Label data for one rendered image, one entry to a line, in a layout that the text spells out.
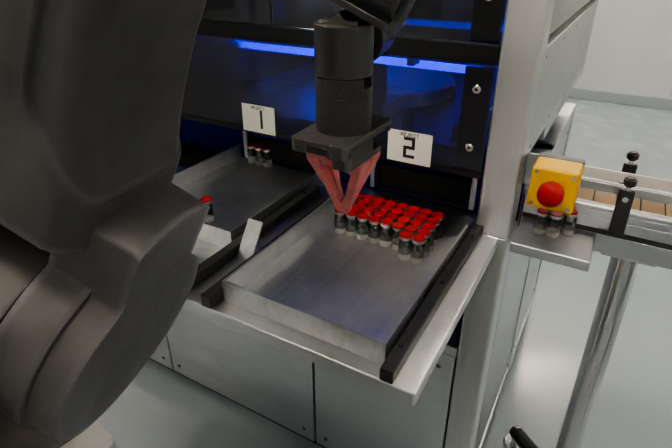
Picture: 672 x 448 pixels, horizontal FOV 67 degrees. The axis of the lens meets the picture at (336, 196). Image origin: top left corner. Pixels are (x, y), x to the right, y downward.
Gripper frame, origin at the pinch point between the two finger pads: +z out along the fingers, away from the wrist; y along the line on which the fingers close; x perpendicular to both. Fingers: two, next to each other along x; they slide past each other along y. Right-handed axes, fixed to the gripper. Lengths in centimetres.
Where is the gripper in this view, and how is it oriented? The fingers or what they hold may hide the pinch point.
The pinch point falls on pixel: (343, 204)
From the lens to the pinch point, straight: 56.4
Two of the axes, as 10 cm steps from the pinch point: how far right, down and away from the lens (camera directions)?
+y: 5.1, -4.0, 7.6
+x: -8.6, -2.3, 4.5
